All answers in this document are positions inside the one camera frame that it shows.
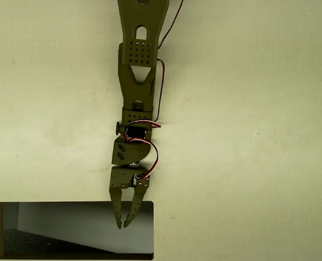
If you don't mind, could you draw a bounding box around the dark rectangular bin opening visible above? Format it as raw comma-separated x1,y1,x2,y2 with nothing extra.
0,201,154,261

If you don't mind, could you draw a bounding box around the white red black servo cable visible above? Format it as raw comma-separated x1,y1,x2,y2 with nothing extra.
128,138,160,182
124,121,162,142

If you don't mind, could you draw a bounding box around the long red black cable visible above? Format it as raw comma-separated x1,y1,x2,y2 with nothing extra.
152,0,185,123

